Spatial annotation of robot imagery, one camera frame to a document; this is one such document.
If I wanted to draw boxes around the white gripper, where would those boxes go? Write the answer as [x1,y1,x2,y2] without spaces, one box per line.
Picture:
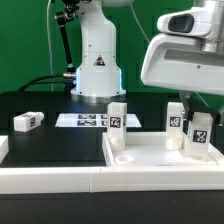
[141,34,224,126]

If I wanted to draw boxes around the white square tabletop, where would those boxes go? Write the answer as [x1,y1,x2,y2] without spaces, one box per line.
[102,132,224,166]

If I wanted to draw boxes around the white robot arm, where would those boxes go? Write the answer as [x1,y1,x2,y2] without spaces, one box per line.
[72,0,224,102]

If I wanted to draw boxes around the white sheet with fiducial markers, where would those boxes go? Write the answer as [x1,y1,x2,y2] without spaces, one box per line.
[54,113,142,129]

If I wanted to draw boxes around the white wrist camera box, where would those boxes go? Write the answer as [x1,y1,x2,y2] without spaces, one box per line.
[157,7,213,37]

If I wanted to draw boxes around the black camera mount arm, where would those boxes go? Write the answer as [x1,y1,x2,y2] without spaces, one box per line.
[55,0,80,93]

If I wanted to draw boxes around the black cable on table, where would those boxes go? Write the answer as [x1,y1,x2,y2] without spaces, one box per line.
[17,74,67,92]

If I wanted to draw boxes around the grey cable on backdrop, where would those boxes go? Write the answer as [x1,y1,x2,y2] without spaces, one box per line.
[46,0,56,92]

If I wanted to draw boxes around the white U-shaped fence wall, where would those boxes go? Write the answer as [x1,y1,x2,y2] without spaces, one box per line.
[0,134,224,195]

